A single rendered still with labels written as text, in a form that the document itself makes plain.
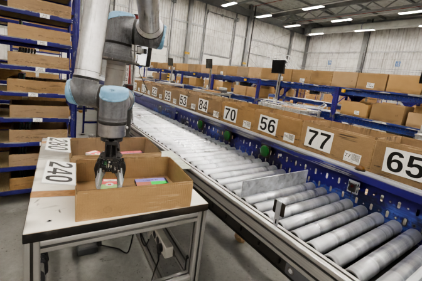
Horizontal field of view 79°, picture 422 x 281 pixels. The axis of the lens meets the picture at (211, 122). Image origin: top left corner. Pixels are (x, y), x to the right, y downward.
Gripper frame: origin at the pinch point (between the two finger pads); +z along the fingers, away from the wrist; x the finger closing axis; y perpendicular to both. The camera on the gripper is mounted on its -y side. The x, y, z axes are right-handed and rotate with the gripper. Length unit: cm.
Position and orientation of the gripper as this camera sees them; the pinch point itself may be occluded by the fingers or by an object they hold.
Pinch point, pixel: (109, 187)
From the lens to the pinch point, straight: 103.0
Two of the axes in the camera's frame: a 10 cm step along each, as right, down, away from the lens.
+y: 3.1, 2.0, -9.3
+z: -1.2, 9.8, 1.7
